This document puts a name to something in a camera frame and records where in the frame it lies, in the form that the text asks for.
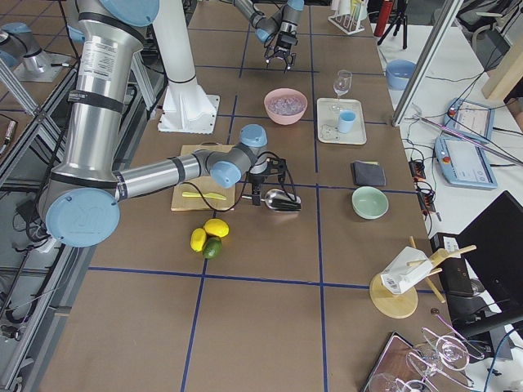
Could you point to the black tripod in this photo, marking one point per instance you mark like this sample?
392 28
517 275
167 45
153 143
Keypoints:
400 21

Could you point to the green bowl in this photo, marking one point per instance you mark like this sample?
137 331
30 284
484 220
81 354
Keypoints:
369 203

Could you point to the blue bowl on desk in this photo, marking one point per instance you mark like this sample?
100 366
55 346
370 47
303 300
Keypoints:
398 73

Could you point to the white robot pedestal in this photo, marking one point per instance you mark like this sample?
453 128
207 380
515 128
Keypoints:
186 106

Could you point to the wooden cup stand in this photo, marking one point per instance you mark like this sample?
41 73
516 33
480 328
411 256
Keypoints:
403 305

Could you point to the yellow lemon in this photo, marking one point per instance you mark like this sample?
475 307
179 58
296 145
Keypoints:
216 227
197 239

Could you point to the aluminium frame post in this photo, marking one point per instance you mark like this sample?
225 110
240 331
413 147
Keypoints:
448 13

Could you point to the grey folded cloth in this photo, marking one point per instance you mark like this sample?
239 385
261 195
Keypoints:
370 174

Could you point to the green lime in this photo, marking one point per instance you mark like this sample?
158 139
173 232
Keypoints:
212 248

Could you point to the black monitor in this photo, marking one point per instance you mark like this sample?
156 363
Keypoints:
497 263

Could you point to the clear wine glass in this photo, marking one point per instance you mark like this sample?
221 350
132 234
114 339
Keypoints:
341 86

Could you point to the metal ice scoop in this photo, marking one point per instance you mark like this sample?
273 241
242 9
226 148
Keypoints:
277 200

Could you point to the teach pendant tablet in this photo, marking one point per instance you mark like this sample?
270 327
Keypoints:
463 164
474 120

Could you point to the cream bear tray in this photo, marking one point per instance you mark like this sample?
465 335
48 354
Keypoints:
328 121

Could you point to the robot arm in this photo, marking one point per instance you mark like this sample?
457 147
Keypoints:
278 32
80 204

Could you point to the clear ice cubes pile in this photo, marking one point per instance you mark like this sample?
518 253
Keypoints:
286 105

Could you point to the light blue cup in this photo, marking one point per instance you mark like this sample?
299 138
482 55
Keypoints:
346 120

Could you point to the red bottle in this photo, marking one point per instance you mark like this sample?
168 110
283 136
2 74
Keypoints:
383 17

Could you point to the upside-down wine glass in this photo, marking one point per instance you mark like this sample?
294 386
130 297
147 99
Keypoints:
442 354

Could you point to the white carton box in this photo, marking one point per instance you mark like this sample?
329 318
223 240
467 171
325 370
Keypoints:
408 268

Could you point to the wooden cutting board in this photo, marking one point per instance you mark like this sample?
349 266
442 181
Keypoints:
206 185

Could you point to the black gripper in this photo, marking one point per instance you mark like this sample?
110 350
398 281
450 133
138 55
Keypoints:
285 42
256 180

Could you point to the white wire cup rack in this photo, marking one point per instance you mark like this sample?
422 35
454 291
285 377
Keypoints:
348 15

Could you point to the pink bowl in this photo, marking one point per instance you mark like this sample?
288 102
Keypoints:
279 119

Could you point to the yellow plastic knife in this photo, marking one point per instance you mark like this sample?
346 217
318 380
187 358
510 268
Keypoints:
210 195

